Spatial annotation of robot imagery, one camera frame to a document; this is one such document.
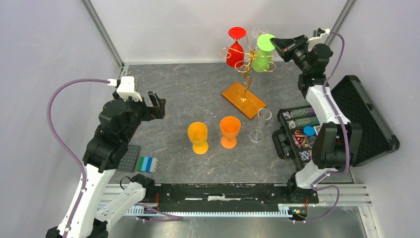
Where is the grey lego baseplate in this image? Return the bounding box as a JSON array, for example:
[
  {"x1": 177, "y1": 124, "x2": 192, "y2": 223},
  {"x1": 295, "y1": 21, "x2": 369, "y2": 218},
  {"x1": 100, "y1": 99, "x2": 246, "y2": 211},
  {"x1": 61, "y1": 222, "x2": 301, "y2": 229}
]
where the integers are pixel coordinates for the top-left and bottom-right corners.
[{"x1": 116, "y1": 145, "x2": 141, "y2": 173}]

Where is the yellow wine glass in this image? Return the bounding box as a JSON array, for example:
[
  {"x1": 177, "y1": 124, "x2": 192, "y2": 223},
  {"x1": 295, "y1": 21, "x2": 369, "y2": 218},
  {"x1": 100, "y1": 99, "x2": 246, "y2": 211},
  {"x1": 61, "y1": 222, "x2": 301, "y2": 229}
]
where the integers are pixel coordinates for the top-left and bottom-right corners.
[{"x1": 187, "y1": 122, "x2": 209, "y2": 155}]

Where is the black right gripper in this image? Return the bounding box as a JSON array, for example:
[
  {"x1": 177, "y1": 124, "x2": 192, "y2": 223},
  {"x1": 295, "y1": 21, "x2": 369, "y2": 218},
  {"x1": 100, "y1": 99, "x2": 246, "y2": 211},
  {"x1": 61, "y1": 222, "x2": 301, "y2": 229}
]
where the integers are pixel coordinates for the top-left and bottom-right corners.
[{"x1": 271, "y1": 35, "x2": 311, "y2": 74}]

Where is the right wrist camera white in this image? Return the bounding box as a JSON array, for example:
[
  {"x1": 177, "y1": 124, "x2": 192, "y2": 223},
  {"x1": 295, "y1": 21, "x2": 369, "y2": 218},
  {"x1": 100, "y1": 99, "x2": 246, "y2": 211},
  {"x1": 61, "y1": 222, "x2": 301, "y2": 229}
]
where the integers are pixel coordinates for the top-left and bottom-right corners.
[{"x1": 308, "y1": 28, "x2": 331, "y2": 41}]

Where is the black poker chip case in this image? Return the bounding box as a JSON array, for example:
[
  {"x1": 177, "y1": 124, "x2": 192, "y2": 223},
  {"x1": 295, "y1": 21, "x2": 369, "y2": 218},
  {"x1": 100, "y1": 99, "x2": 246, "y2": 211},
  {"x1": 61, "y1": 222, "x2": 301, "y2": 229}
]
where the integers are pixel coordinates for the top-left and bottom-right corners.
[{"x1": 272, "y1": 75, "x2": 400, "y2": 178}]

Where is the blue green toy brick block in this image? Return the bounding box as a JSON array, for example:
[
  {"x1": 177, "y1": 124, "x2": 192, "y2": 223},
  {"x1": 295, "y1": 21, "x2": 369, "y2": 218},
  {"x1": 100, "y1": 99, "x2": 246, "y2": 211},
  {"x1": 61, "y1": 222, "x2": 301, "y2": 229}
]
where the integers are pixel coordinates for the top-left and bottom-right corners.
[{"x1": 137, "y1": 157, "x2": 158, "y2": 173}]

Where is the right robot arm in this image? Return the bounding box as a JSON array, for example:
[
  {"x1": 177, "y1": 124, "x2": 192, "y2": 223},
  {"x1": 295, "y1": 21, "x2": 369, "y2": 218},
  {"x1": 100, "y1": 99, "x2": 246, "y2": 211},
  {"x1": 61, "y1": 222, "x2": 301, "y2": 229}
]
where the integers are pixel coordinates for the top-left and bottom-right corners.
[{"x1": 270, "y1": 35, "x2": 362, "y2": 202}]

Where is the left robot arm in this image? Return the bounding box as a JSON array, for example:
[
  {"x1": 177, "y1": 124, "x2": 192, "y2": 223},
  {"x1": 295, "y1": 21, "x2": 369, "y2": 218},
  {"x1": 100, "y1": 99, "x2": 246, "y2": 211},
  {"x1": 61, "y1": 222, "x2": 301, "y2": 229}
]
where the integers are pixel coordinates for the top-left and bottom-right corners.
[{"x1": 46, "y1": 91, "x2": 166, "y2": 238}]

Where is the gold wire rack wooden base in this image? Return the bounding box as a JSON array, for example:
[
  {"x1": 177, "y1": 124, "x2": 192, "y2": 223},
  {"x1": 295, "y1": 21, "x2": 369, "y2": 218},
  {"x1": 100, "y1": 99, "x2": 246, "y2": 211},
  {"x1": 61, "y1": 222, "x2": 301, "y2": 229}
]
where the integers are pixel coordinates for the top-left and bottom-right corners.
[{"x1": 221, "y1": 46, "x2": 276, "y2": 120}]

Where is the clear champagne flute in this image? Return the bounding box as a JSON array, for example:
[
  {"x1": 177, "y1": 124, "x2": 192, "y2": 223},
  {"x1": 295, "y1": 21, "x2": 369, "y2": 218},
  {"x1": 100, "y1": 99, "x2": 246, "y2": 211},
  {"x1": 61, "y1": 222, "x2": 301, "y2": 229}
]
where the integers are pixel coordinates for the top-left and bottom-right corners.
[{"x1": 249, "y1": 108, "x2": 272, "y2": 143}]

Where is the clear wine glass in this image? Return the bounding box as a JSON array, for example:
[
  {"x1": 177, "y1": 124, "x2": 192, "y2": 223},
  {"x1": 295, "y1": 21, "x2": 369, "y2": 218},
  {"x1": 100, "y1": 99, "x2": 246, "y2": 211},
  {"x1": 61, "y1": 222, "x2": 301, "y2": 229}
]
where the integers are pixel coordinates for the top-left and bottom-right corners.
[{"x1": 251, "y1": 26, "x2": 269, "y2": 39}]

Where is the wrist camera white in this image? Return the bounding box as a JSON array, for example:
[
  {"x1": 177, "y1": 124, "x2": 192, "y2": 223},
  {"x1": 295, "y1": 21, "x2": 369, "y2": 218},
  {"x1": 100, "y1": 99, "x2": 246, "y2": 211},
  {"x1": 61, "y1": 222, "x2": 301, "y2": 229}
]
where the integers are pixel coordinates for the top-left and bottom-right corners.
[
  {"x1": 308, "y1": 28, "x2": 331, "y2": 41},
  {"x1": 107, "y1": 76, "x2": 143, "y2": 102}
]

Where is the blue dealer chip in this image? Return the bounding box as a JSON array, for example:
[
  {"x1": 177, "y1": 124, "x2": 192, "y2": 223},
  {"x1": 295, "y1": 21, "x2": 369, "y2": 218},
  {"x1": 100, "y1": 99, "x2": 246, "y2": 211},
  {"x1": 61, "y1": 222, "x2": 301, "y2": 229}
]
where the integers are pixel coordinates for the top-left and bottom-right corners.
[{"x1": 303, "y1": 125, "x2": 316, "y2": 136}]

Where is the red wine glass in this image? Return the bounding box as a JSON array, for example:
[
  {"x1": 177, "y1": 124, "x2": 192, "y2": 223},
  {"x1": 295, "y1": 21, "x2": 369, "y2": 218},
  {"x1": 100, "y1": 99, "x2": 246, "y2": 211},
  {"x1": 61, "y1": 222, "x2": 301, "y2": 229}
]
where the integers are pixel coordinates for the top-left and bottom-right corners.
[{"x1": 226, "y1": 26, "x2": 246, "y2": 67}]

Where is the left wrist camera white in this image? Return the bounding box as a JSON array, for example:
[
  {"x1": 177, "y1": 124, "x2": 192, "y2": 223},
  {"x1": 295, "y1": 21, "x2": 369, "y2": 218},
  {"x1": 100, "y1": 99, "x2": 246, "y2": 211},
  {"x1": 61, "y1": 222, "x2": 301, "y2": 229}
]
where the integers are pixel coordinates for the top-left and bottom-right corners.
[{"x1": 107, "y1": 76, "x2": 143, "y2": 102}]

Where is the orange wine glass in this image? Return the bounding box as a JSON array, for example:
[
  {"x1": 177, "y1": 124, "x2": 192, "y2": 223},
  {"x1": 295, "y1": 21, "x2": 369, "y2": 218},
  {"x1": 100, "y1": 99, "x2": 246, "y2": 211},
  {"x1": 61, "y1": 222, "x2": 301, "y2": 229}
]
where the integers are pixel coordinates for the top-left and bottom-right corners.
[{"x1": 219, "y1": 116, "x2": 241, "y2": 149}]

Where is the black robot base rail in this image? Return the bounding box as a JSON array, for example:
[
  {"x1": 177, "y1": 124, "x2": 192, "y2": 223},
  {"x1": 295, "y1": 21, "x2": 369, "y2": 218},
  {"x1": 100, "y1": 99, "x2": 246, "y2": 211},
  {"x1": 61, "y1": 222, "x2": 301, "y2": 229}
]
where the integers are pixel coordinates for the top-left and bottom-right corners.
[{"x1": 141, "y1": 183, "x2": 319, "y2": 213}]

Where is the green wine glass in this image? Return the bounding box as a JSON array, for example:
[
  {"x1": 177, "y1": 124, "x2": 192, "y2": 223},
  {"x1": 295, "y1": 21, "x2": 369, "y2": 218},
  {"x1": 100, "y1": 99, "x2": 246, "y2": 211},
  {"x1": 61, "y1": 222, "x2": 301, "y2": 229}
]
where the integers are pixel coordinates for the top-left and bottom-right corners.
[{"x1": 251, "y1": 33, "x2": 275, "y2": 72}]

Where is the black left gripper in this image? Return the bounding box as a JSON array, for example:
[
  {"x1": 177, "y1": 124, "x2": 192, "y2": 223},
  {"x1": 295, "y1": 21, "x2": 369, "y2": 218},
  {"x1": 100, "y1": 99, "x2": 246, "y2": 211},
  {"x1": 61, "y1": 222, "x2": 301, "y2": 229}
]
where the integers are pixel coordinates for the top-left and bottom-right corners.
[{"x1": 113, "y1": 90, "x2": 166, "y2": 142}]

